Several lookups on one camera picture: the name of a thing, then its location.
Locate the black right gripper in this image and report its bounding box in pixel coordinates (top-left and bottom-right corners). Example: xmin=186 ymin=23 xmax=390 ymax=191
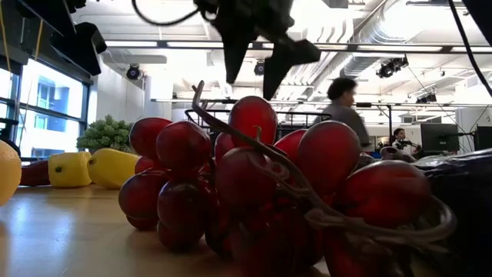
xmin=194 ymin=0 xmax=322 ymax=102

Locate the red grape bunch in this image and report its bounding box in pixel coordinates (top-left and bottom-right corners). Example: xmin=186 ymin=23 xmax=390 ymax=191
xmin=117 ymin=79 xmax=458 ymax=277

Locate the yellow lemon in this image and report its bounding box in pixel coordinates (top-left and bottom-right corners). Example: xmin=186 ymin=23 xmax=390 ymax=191
xmin=48 ymin=151 xmax=92 ymax=189
xmin=87 ymin=148 xmax=141 ymax=190

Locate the red chili pepper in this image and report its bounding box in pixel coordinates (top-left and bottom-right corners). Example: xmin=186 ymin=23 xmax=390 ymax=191
xmin=19 ymin=159 xmax=51 ymax=188

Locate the orange fruit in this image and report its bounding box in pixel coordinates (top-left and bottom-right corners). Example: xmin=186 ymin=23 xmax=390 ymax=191
xmin=0 ymin=140 xmax=23 ymax=207

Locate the long ceiling light bar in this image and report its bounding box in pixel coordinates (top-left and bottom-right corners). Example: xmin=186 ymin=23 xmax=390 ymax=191
xmin=103 ymin=38 xmax=492 ymax=54

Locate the person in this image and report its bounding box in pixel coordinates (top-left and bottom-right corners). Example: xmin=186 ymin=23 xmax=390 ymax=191
xmin=313 ymin=76 xmax=372 ymax=149
xmin=391 ymin=127 xmax=415 ymax=155

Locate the black ceiling spotlight cluster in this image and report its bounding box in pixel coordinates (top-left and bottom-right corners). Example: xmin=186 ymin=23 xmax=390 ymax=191
xmin=375 ymin=56 xmax=410 ymax=80

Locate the dark computer monitor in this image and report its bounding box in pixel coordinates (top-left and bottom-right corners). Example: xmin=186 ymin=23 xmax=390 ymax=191
xmin=420 ymin=122 xmax=460 ymax=153
xmin=473 ymin=125 xmax=492 ymax=152

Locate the purple eggplant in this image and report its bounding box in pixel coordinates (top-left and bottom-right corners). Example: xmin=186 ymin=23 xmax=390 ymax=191
xmin=413 ymin=148 xmax=492 ymax=277

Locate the black wire basket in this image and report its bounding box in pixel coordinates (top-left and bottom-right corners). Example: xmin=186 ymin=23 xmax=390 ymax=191
xmin=184 ymin=108 xmax=332 ymax=142

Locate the silver ceiling duct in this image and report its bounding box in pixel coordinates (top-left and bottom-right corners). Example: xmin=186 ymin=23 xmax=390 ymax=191
xmin=340 ymin=15 xmax=462 ymax=80

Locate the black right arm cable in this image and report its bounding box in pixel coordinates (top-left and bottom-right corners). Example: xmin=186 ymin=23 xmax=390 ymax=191
xmin=131 ymin=0 xmax=203 ymax=27

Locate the black metal stand frame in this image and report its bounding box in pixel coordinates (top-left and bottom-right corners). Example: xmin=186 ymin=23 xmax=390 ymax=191
xmin=337 ymin=102 xmax=395 ymax=149

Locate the thin black hanging cable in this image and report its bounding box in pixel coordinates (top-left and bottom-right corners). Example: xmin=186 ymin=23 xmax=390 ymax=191
xmin=447 ymin=0 xmax=492 ymax=97

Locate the glass window wall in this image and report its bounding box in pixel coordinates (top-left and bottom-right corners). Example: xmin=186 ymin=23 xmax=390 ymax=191
xmin=0 ymin=57 xmax=91 ymax=159

